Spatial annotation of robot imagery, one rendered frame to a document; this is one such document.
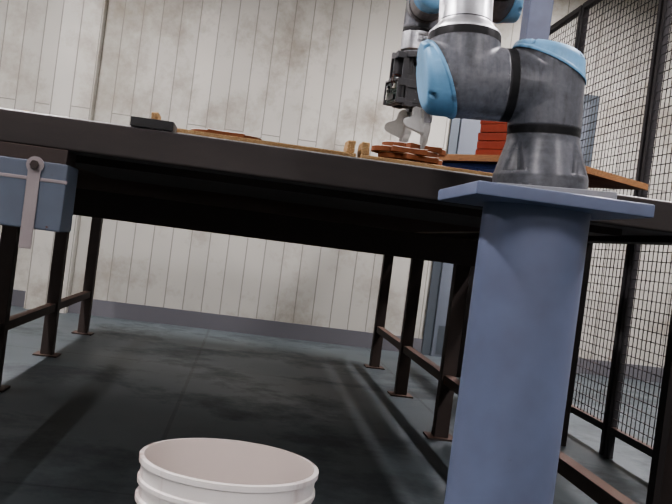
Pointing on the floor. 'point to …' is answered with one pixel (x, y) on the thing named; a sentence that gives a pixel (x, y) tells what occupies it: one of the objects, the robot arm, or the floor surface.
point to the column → (520, 338)
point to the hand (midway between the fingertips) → (414, 148)
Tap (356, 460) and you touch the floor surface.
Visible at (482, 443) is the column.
